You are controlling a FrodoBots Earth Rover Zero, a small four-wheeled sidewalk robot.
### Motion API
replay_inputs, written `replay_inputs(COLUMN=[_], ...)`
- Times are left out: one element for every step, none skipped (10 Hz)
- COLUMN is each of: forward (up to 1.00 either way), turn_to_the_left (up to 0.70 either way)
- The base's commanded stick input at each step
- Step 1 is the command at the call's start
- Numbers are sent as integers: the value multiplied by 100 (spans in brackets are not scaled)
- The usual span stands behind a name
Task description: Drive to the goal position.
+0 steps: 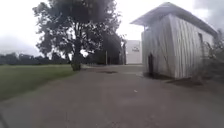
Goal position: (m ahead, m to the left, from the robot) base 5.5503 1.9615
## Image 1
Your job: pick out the white building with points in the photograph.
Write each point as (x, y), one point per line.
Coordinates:
(133, 51)

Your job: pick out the grey asphalt path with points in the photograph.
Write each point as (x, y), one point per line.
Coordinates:
(116, 100)

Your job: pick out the large leafy tree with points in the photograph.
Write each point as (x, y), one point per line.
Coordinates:
(78, 30)

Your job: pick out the pale wooden shed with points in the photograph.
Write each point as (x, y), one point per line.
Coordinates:
(176, 46)

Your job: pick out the distant tree line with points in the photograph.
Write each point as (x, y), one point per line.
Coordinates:
(30, 59)

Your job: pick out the green grass field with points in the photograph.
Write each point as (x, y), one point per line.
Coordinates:
(23, 78)

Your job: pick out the bush beside shed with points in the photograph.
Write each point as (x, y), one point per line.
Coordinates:
(213, 61)

